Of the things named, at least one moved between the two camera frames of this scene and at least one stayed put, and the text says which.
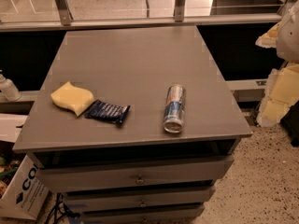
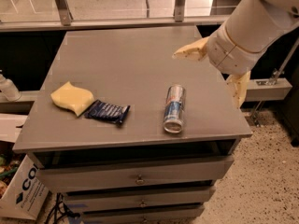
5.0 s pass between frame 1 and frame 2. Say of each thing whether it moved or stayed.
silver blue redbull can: stayed
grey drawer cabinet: stayed
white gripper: moved
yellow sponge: stayed
